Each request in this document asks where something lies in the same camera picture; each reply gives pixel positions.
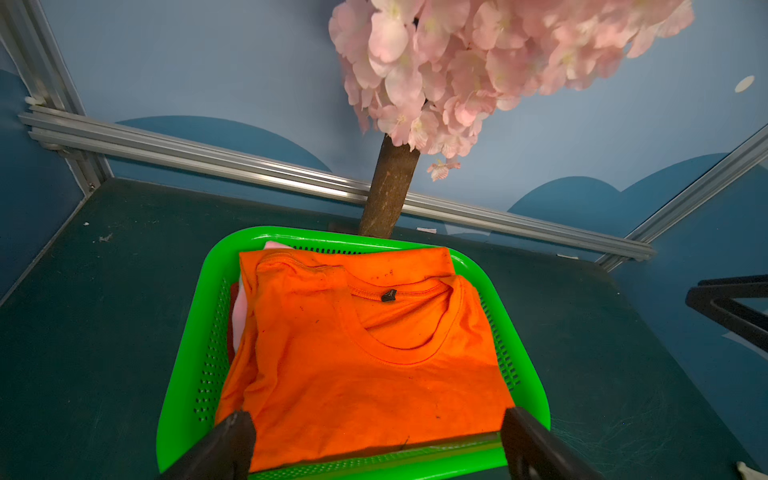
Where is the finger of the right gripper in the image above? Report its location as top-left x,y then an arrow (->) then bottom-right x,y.
685,275 -> 767,353

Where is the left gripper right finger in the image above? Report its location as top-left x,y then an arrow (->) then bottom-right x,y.
500,407 -> 603,480

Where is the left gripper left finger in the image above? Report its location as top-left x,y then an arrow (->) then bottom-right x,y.
158,411 -> 257,480

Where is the pink t-shirt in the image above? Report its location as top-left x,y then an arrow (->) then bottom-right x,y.
230,240 -> 295,355

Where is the orange t-shirt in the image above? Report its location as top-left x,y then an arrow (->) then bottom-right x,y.
216,248 -> 513,472

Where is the pink cherry blossom tree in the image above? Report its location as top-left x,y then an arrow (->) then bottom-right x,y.
328,1 -> 695,238

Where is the right aluminium frame post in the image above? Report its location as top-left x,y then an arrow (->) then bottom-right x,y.
625,125 -> 767,246

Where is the aluminium frame post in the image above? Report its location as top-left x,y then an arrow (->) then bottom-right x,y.
625,125 -> 767,246
1,1 -> 114,197

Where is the aluminium back frame bar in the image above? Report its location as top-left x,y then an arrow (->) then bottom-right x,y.
19,106 -> 656,261

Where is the left aluminium frame post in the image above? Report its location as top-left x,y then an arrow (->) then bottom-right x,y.
1,1 -> 114,197

